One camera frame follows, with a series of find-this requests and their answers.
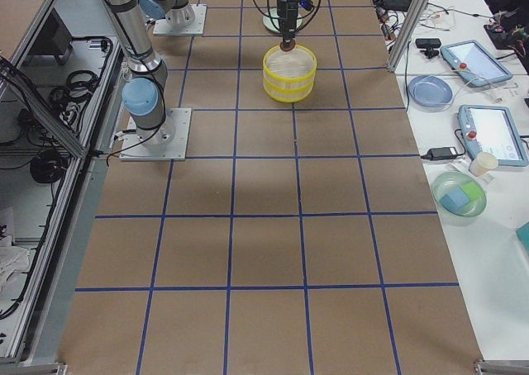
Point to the brown bun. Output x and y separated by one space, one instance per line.
287 46

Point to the yellow bamboo steamer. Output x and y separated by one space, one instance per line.
289 69
287 95

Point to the light green plate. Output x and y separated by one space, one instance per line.
270 24

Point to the black webcam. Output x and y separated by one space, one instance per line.
428 46

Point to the blue plate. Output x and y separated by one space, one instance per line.
430 92

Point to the black power adapter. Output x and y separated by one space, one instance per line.
441 154

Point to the far teach pendant tablet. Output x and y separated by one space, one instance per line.
474 64

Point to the teach pendant tablet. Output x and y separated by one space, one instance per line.
474 64
492 129

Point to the near teach pendant tablet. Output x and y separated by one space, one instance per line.
492 129

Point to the paper cup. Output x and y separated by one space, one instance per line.
482 163

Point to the green glass bowl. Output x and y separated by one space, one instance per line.
446 181

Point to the blue sponge block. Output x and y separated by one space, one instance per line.
454 201

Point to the green sponge block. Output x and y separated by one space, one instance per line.
472 190

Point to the crumpled white cloth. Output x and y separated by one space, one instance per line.
14 259

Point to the aluminium frame post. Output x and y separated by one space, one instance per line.
411 19

